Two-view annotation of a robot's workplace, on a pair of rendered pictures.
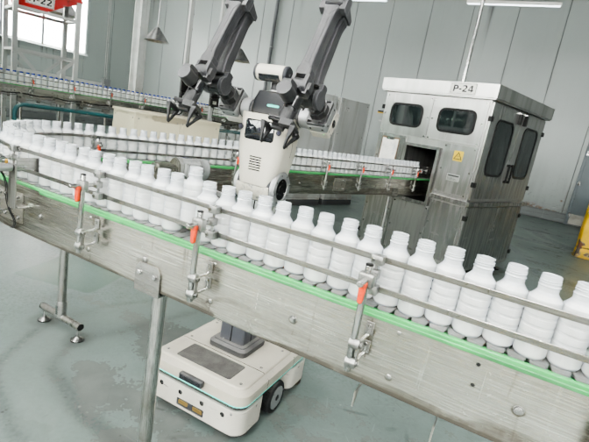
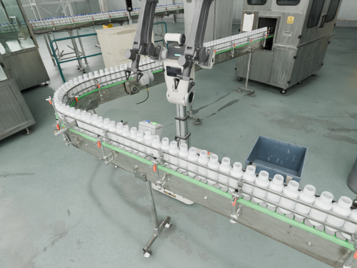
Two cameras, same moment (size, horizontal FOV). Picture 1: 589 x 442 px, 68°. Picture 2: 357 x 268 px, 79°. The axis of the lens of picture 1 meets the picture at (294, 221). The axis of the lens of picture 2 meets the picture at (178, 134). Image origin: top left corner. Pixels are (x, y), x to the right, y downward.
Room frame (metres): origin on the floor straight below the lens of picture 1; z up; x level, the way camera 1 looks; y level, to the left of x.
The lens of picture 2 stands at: (0.20, -0.01, 1.86)
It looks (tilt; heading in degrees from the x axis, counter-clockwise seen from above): 34 degrees down; 7
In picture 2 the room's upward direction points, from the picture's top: 4 degrees counter-clockwise
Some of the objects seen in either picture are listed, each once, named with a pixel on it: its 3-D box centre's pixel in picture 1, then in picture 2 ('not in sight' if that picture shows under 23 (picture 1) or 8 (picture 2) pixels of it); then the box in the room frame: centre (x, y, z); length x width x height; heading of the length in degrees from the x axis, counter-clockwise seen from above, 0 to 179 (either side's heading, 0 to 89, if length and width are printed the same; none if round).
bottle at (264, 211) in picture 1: (261, 227); (184, 157); (1.10, 0.08, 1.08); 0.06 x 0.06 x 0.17
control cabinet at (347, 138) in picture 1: (337, 151); (219, 17); (8.16, -0.55, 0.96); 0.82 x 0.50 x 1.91; 135
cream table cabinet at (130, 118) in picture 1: (163, 163); (129, 55); (5.33, 1.70, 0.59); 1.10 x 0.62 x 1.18; 135
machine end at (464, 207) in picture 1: (450, 180); (286, 30); (5.23, -1.73, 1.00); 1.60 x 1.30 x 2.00; 135
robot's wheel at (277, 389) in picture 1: (272, 395); not in sight; (1.87, -0.04, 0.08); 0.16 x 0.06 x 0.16; 154
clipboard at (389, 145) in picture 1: (387, 150); (247, 22); (4.97, -0.89, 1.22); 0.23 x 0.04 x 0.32; 45
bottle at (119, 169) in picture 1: (118, 183); (115, 132); (1.34, 0.56, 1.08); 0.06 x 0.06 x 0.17
